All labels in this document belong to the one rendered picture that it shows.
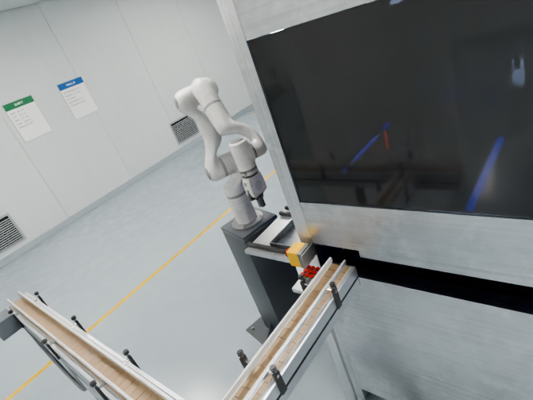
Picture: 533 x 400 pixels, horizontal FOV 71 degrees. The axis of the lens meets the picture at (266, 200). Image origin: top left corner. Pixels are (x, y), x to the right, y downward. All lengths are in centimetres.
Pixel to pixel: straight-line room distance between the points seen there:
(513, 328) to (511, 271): 23
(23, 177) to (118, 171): 141
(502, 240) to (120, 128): 630
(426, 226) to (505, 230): 20
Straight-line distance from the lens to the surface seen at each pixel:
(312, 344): 132
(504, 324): 142
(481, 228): 118
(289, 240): 182
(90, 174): 664
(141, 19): 753
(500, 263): 125
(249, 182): 165
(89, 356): 174
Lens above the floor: 187
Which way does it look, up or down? 26 degrees down
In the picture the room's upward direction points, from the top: 21 degrees counter-clockwise
